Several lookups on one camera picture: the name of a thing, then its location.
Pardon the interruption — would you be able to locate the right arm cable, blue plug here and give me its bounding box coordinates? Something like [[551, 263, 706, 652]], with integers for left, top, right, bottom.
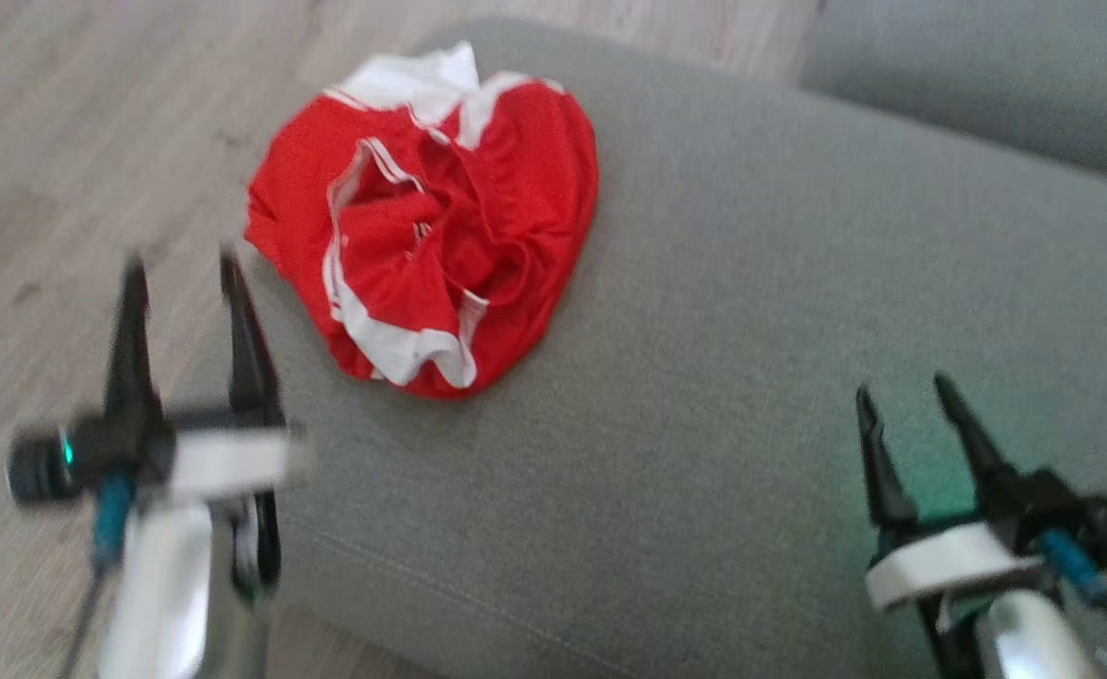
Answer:
[[1039, 530, 1107, 661]]

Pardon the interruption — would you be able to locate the red garment with white trim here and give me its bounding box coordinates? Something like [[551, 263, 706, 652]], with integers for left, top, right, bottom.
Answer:
[[242, 41, 600, 400]]

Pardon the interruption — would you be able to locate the large grey sofa chaise cushion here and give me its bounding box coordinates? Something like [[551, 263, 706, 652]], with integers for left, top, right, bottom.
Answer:
[[167, 17, 1107, 679]]

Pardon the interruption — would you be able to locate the left arm cable, blue plug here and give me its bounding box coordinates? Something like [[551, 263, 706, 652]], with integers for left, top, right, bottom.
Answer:
[[58, 472, 137, 679]]

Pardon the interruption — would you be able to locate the grey sofa seat cushion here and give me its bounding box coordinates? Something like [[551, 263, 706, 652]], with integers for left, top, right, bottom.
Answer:
[[799, 0, 1107, 190]]

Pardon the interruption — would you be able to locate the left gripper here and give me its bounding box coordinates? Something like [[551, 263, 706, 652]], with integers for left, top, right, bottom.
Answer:
[[68, 243, 314, 501]]

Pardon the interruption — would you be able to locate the arm cable, blue plug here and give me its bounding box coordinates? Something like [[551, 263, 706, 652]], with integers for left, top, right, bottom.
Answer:
[[1039, 530, 1107, 661], [58, 472, 137, 679]]

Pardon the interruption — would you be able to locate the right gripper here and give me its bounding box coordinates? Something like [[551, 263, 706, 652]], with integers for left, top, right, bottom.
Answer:
[[853, 373, 1082, 612]]

